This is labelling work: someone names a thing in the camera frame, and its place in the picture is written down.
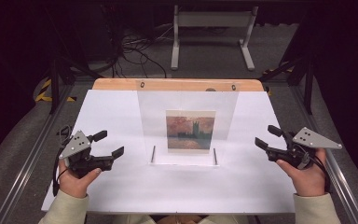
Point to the wooden table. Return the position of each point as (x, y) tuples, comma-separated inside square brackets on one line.
[(115, 84)]

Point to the white metal stand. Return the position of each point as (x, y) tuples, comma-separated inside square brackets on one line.
[(211, 19)]

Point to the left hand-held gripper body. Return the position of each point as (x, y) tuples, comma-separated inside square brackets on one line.
[(74, 146)]

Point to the person's left hand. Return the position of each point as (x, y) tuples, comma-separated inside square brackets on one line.
[(73, 185)]

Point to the aluminium rail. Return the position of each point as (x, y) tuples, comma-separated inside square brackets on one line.
[(28, 165), (341, 174)]

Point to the picture card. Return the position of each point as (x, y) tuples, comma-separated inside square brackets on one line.
[(189, 132)]

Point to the black metal stand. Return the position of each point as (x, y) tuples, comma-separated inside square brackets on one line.
[(55, 84), (307, 84)]

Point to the white table board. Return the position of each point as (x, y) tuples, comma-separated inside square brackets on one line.
[(112, 112)]

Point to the black yellow hazard tape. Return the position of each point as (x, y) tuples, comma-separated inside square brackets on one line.
[(43, 90), (276, 70)]

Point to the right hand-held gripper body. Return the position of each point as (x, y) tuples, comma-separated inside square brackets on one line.
[(313, 140)]

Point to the person's right hand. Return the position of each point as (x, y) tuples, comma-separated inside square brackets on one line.
[(307, 182)]

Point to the clear acrylic photo frame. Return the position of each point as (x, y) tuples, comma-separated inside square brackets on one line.
[(155, 105)]

